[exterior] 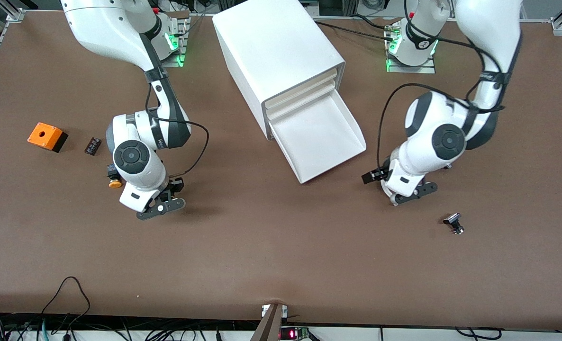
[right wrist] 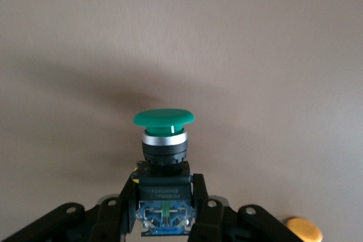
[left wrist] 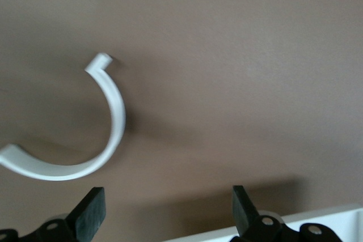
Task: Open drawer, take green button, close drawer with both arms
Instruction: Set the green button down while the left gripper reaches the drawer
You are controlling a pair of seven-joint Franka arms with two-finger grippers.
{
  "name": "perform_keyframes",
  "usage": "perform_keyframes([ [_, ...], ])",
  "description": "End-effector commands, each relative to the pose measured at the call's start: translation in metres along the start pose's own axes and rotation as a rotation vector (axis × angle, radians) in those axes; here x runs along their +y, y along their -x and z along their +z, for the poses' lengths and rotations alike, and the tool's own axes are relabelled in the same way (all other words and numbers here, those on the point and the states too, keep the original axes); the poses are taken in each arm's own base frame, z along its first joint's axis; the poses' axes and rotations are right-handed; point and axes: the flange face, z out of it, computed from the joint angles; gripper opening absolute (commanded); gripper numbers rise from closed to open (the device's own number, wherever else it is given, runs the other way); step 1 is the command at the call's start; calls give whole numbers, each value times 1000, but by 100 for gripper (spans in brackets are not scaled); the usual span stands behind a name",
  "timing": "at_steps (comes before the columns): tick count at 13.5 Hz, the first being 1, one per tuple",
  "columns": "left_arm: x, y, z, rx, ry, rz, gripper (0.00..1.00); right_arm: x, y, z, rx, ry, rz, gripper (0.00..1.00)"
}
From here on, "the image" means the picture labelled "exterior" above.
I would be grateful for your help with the orange box with hole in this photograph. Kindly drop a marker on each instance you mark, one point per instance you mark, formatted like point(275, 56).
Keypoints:
point(44, 135)

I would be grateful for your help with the black and silver knob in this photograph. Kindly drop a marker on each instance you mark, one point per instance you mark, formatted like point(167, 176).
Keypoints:
point(453, 220)

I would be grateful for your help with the small black contact block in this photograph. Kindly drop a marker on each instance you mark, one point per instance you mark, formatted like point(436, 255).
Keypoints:
point(93, 146)

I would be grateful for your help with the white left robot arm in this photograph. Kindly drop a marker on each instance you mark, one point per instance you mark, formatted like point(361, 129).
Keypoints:
point(489, 28)

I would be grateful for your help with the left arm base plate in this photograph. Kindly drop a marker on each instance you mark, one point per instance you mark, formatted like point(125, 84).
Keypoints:
point(411, 68)

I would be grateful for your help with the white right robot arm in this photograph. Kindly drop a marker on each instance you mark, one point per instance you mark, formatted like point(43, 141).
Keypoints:
point(105, 28)

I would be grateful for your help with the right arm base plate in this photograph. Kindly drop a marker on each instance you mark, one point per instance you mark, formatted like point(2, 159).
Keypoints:
point(184, 33)

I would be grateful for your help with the brown camera mount post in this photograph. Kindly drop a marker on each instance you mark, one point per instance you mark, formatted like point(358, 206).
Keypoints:
point(269, 327)

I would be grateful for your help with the yellow push button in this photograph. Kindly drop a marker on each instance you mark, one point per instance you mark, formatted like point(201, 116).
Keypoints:
point(114, 183)

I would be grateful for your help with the device with red display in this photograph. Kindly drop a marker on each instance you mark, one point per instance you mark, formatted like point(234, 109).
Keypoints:
point(293, 334)

